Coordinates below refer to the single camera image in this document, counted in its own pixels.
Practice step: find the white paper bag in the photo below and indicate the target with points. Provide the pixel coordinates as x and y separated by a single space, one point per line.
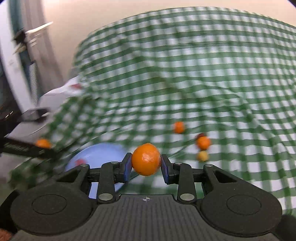
71 88

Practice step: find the green white checkered cloth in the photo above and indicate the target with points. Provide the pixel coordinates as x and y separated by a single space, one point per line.
227 73

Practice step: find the yellow-green fruit on cloth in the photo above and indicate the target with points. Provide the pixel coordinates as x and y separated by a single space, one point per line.
203 156

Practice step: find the small orange top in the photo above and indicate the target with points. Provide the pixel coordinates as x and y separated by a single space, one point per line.
179 127

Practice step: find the black smartphone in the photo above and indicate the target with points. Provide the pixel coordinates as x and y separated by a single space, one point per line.
35 115

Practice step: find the small orange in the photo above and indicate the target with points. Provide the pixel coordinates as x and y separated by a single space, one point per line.
179 127
146 159
203 143

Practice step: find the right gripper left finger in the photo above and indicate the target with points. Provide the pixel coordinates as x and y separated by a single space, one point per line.
106 176

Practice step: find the grey curtain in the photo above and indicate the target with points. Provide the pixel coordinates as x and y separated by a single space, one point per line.
34 47

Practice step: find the grey sofa armrest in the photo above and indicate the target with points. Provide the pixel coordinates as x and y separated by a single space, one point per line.
31 131

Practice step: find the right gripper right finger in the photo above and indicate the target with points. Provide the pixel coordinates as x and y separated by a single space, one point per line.
185 177

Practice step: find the orange fruit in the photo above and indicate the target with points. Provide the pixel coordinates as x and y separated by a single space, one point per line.
43 143

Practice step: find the red fruit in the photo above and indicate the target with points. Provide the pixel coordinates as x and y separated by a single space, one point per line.
79 162

